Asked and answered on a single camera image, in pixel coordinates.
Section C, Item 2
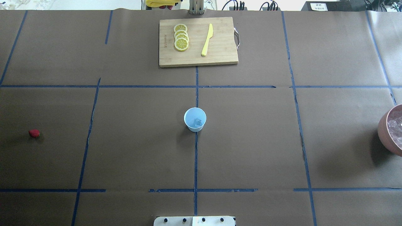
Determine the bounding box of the black power strip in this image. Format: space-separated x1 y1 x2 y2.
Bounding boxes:
221 0 247 11

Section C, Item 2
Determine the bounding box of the aluminium frame post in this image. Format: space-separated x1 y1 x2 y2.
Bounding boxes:
189 0 205 15

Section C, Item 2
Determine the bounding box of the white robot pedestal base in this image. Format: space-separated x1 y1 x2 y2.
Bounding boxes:
153 216 236 226

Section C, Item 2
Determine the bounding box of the pink bowl of ice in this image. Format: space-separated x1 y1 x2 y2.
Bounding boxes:
378 105 402 156

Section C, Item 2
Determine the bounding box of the red strawberry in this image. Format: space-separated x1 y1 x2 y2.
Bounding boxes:
28 129 41 138

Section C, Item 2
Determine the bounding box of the yellow cloth bag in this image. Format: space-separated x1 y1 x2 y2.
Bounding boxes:
145 0 182 10

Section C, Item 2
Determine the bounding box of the yellow plastic knife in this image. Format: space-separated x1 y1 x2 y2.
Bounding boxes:
201 23 214 57

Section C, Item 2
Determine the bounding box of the light blue paper cup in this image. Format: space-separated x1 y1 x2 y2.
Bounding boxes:
183 107 207 132

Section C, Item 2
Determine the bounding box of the bamboo cutting board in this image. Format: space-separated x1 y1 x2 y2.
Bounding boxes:
159 17 239 68

